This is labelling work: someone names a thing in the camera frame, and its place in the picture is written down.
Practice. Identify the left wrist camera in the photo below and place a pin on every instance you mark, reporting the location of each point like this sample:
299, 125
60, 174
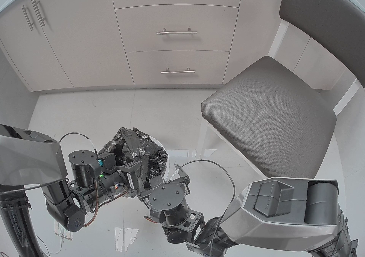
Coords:
106, 161

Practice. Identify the beige cabinet with drawers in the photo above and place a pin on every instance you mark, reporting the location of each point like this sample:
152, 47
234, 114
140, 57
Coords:
176, 50

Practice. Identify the black plastic bag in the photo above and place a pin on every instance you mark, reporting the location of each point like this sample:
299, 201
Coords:
128, 147

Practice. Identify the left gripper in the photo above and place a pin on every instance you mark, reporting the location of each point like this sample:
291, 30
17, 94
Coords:
119, 183

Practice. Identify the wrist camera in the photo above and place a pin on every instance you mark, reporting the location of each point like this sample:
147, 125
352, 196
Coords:
182, 181
106, 161

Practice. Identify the white trash bin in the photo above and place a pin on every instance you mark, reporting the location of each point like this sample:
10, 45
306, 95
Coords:
164, 145

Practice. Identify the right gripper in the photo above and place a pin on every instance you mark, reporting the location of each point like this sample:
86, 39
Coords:
156, 182

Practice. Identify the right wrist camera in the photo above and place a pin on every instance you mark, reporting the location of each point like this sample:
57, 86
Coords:
182, 181

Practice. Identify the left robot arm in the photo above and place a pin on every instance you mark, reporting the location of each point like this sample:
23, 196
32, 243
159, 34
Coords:
28, 150

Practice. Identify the grey chair with white frame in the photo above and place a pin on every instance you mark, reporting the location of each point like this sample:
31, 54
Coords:
271, 113

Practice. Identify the white plug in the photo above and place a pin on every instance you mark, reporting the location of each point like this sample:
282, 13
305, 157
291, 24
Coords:
61, 231

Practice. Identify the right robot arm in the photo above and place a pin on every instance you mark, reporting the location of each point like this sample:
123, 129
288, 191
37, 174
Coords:
271, 216

